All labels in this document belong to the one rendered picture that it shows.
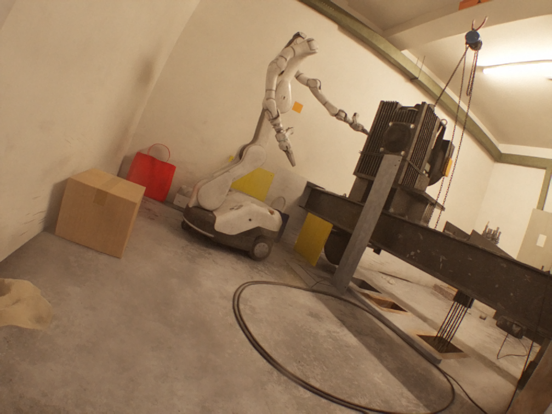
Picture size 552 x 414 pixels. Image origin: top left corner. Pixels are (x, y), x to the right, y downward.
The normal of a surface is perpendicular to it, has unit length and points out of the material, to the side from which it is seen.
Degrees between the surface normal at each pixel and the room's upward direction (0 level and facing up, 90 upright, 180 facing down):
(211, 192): 90
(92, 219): 90
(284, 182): 90
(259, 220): 90
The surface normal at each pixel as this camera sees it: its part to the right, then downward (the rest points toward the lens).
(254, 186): 0.33, 0.15
